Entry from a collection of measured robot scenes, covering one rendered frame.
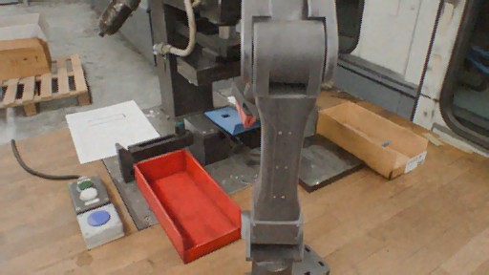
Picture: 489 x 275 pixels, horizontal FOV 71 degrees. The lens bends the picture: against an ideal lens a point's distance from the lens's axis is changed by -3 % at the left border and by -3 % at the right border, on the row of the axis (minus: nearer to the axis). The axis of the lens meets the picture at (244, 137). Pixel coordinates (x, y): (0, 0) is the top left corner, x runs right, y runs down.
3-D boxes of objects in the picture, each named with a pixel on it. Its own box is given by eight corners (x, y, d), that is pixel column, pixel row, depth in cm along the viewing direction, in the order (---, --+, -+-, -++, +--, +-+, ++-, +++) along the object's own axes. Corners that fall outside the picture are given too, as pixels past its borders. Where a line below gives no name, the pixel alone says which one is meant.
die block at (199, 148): (204, 166, 84) (202, 138, 81) (186, 147, 92) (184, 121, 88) (272, 142, 94) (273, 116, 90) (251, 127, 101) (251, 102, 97)
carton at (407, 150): (389, 183, 80) (396, 155, 76) (314, 137, 98) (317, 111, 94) (422, 166, 86) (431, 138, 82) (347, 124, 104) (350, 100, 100)
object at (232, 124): (236, 137, 77) (235, 124, 76) (204, 115, 89) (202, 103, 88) (263, 128, 80) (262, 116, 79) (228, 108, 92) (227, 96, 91)
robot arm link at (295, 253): (242, 204, 53) (241, 232, 48) (301, 204, 52) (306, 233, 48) (242, 235, 56) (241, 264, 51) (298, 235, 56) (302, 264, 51)
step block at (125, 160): (125, 183, 79) (117, 149, 74) (121, 177, 81) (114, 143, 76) (153, 174, 82) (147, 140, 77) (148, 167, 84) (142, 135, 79)
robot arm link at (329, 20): (245, 13, 62) (242, -54, 32) (297, 13, 62) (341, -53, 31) (245, 84, 63) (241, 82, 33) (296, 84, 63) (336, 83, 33)
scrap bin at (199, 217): (184, 264, 60) (180, 240, 57) (138, 186, 78) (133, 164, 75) (244, 237, 65) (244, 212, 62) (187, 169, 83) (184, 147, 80)
